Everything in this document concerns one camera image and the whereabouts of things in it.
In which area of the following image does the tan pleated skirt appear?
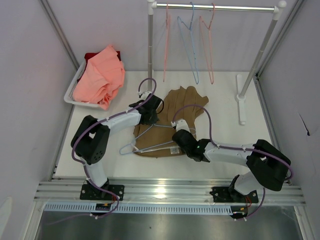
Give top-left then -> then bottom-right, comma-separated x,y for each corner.
132,85 -> 210,159

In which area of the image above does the blue wire hanger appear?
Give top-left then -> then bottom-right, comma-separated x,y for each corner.
177,1 -> 200,85
119,121 -> 185,158

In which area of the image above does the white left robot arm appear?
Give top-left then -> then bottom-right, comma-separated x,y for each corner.
70,92 -> 164,200

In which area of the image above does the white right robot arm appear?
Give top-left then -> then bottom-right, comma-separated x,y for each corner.
172,129 -> 292,202

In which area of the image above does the salmon pink garment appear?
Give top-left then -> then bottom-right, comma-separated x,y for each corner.
73,44 -> 125,110

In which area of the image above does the white perforated laundry basket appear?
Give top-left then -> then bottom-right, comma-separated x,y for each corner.
63,60 -> 101,109

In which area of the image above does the dark red garment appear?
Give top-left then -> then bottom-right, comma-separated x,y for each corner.
76,50 -> 122,83

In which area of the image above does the white garment rack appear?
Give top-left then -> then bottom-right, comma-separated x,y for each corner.
147,0 -> 287,126

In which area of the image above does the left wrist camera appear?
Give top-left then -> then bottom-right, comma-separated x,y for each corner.
138,91 -> 152,101

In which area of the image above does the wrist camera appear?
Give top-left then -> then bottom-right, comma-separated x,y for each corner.
171,119 -> 190,132
138,91 -> 152,101

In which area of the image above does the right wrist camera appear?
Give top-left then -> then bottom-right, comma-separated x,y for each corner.
171,119 -> 190,132

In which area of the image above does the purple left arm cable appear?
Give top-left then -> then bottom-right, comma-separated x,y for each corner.
71,77 -> 158,221

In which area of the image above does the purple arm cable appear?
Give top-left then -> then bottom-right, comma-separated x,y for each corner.
71,77 -> 158,221
172,104 -> 294,221

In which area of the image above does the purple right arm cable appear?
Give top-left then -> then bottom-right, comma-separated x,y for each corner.
172,104 -> 294,221

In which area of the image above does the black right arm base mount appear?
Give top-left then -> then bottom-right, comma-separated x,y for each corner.
209,175 -> 259,204

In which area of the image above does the pink wire hanger left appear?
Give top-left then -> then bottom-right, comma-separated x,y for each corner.
163,2 -> 171,82

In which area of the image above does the pink wire hanger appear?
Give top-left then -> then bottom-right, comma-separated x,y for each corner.
163,2 -> 171,82
199,3 -> 216,85

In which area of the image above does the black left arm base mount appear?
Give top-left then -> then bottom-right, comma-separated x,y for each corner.
79,183 -> 125,201

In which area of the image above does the pink wire hanger right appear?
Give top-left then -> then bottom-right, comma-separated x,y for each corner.
199,3 -> 216,85

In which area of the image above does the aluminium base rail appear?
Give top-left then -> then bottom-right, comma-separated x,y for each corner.
34,177 -> 306,206

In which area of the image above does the slotted white cable duct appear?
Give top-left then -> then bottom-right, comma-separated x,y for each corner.
44,202 -> 233,216

